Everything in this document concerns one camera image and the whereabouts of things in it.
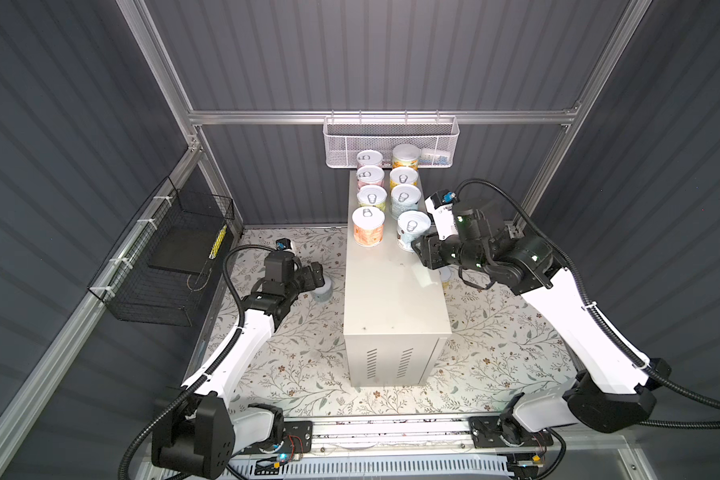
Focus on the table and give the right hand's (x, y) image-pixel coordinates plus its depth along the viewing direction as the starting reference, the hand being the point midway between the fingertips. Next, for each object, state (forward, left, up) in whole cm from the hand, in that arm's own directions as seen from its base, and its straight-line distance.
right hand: (422, 243), depth 65 cm
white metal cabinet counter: (-15, +7, -3) cm, 17 cm away
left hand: (+6, +29, -17) cm, 35 cm away
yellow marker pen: (+7, +52, -8) cm, 53 cm away
